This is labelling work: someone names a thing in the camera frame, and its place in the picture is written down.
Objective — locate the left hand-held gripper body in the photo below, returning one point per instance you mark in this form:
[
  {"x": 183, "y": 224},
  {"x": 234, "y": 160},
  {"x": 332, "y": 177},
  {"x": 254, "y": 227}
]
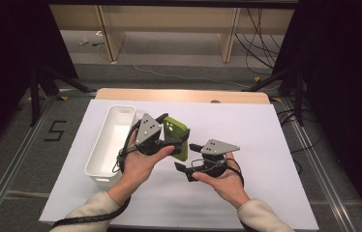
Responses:
[{"x": 148, "y": 130}]

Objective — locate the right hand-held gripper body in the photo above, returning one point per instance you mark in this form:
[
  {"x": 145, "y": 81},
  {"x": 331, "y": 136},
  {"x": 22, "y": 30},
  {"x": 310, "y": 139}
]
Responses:
[{"x": 217, "y": 147}]

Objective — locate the green cartoon phone case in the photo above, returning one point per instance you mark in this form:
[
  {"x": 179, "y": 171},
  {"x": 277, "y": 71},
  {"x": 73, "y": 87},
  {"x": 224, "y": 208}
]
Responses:
[{"x": 178, "y": 132}]

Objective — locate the white plastic bin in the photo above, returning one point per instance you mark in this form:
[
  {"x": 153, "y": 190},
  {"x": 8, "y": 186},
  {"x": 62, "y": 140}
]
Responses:
[{"x": 113, "y": 141}]

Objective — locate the person's left hand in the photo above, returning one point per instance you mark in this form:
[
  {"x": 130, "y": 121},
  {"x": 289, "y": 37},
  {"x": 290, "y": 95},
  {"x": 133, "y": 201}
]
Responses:
[{"x": 137, "y": 167}]

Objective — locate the person's right hand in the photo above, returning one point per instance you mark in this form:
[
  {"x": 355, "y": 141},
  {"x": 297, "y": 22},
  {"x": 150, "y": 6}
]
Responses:
[{"x": 227, "y": 187}]

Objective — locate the yellow tape piece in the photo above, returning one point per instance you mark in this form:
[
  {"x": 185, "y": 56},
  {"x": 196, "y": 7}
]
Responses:
[
  {"x": 64, "y": 98},
  {"x": 257, "y": 79},
  {"x": 276, "y": 99}
]

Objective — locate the black metal stand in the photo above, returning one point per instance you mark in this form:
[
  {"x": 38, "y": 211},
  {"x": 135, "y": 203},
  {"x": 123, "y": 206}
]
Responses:
[
  {"x": 299, "y": 96},
  {"x": 35, "y": 96}
]

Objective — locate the small black stick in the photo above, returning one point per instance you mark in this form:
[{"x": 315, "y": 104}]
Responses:
[{"x": 97, "y": 44}]

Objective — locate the wooden bench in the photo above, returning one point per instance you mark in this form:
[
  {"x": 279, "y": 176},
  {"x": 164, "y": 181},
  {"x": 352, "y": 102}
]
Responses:
[{"x": 169, "y": 19}]

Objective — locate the small white scrap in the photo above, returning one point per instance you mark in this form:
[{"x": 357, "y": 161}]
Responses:
[{"x": 84, "y": 41}]

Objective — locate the black metal crossbar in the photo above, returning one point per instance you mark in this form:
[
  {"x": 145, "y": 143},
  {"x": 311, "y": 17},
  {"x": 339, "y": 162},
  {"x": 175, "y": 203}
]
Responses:
[{"x": 169, "y": 3}]

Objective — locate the black curtain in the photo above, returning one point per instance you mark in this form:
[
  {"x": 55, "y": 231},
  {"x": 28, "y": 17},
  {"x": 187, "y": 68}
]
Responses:
[
  {"x": 337, "y": 64},
  {"x": 8, "y": 48}
]

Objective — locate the metal floor rail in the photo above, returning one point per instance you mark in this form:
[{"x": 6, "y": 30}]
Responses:
[
  {"x": 16, "y": 161},
  {"x": 316, "y": 161}
]

